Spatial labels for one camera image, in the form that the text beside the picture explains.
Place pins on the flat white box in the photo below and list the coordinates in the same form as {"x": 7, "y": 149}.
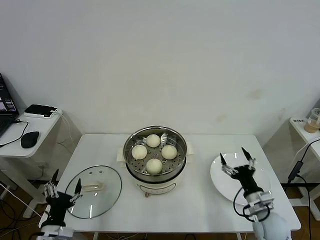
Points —
{"x": 55, "y": 114}

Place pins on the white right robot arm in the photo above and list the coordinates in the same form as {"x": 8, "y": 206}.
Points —
{"x": 271, "y": 225}

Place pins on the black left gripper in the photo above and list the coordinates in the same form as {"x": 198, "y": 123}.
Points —
{"x": 58, "y": 206}

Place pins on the perforated steel steamer basket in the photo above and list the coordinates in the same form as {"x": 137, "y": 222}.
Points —
{"x": 181, "y": 147}

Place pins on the white steamed baozi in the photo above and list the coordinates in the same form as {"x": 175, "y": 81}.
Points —
{"x": 169, "y": 152}
{"x": 153, "y": 140}
{"x": 154, "y": 166}
{"x": 139, "y": 152}

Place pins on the white side table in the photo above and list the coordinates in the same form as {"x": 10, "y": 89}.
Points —
{"x": 47, "y": 130}
{"x": 310, "y": 136}

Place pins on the white round plate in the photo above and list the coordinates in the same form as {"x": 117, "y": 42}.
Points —
{"x": 225, "y": 186}

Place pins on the black computer mouse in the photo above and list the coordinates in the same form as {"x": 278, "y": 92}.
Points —
{"x": 30, "y": 138}

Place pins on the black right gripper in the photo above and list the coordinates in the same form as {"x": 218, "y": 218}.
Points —
{"x": 246, "y": 178}

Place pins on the clear plastic drink cup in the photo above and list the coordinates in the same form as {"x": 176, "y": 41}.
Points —
{"x": 312, "y": 125}

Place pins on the black smartphone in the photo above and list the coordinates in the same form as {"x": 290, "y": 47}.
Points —
{"x": 40, "y": 109}

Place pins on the black laptop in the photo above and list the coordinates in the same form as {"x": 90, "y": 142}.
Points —
{"x": 5, "y": 105}

